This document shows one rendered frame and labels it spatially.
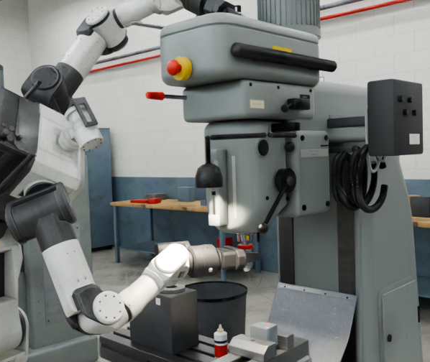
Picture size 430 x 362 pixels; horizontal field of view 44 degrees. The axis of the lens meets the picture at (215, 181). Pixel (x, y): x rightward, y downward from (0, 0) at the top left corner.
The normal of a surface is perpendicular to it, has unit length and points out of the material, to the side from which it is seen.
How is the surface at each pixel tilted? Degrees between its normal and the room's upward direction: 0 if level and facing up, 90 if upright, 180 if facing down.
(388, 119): 90
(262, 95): 90
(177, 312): 90
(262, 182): 90
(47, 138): 58
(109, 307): 64
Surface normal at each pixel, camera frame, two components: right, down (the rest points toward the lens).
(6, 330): 0.83, -0.16
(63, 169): 0.70, -0.53
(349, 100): 0.73, 0.01
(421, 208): -0.73, 0.06
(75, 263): 0.55, -0.42
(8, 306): 0.85, 0.08
